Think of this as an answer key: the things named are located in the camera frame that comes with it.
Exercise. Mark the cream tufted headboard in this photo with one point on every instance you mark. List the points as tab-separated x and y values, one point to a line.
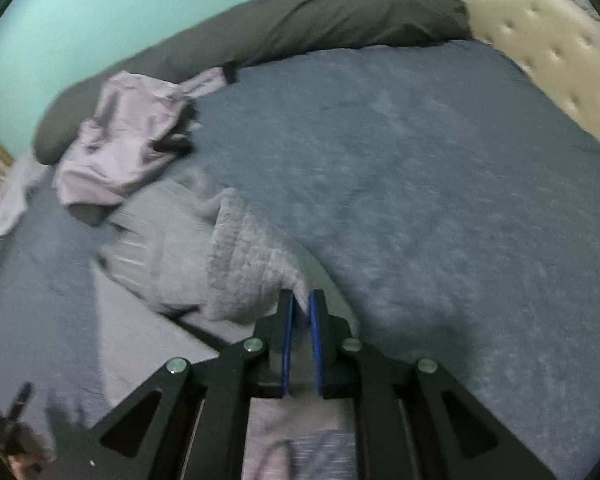
540	25

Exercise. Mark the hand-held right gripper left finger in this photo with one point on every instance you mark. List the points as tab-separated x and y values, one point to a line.
286	350

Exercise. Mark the lilac jacket with black cuffs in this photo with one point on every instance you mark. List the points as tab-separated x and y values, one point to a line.
120	130

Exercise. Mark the dark grey long pillow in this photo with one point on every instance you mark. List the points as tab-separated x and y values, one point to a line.
330	15

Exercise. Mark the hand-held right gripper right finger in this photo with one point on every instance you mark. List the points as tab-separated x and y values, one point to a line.
317	355

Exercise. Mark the grey sweater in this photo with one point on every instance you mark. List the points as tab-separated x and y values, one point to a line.
240	260

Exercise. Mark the light blue cloth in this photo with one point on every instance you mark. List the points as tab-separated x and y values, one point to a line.
10	200

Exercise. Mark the blue bed sheet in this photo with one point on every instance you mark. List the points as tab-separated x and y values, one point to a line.
430	210

